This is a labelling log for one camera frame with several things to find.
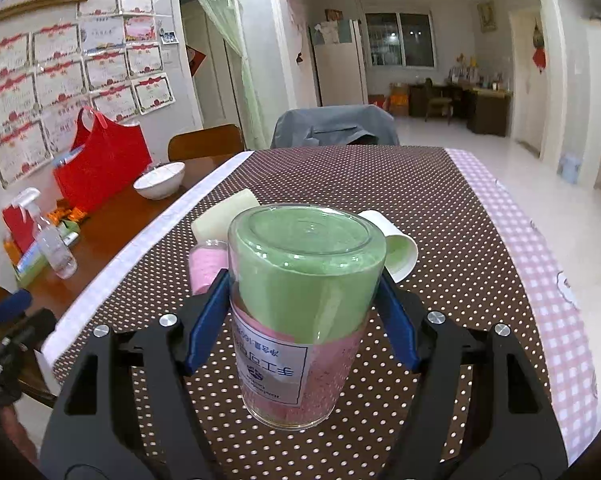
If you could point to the wall of award certificates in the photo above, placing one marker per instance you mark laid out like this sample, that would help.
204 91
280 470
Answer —
55 75

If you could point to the red door decoration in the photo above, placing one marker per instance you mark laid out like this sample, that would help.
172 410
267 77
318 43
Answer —
196 60

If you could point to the green lace curtain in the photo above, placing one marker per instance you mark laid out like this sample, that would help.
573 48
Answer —
228 25

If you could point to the white paper cup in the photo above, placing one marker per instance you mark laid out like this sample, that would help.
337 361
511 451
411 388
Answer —
399 252

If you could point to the white bowl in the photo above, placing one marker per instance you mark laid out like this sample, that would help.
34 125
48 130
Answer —
158 180

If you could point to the green box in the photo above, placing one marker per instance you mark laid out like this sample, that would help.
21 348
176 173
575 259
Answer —
30 262

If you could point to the white refrigerator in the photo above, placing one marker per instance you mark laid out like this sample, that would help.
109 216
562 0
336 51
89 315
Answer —
338 70

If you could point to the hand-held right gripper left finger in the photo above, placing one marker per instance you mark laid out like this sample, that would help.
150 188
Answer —
206 327

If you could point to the pink checked tablecloth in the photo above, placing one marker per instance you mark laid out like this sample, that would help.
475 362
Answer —
545 280

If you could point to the red hanging ornament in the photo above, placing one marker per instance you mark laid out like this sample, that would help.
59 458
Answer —
539 55

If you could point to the dark wooden desk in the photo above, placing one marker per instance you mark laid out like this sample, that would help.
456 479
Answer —
485 110

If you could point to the window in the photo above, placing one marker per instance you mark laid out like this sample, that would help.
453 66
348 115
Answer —
400 40

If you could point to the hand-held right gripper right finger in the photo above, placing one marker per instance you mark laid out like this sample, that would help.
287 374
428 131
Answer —
399 327

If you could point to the grey jacket on chair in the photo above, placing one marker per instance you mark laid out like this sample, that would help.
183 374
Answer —
330 127

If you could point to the red packet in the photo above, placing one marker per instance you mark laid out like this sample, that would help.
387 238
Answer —
18 227

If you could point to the dark wooden desk chair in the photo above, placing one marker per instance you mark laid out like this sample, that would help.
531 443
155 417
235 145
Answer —
438 105

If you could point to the blue bin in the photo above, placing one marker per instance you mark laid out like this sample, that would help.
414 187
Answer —
570 170

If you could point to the pale yellow block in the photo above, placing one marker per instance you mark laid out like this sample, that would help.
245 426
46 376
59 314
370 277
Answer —
220 217

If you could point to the small framed wall picture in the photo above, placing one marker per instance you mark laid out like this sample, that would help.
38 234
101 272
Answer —
486 16

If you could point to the orange snack packets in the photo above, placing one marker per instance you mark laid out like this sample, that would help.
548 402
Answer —
68 215

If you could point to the clear cup green pink filling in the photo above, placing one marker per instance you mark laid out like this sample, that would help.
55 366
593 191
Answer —
305 280

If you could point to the clear spray bottle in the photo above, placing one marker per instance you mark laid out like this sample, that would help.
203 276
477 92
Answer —
55 247

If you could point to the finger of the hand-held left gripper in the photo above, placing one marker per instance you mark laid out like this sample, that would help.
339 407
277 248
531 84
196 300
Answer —
10 305

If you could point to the orange box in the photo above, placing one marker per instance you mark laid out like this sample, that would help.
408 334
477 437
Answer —
399 100

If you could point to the brown polka dot tablecloth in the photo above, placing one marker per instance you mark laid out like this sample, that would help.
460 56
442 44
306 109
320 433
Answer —
430 200

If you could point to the red tote bag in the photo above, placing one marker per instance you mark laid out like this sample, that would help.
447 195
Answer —
105 160

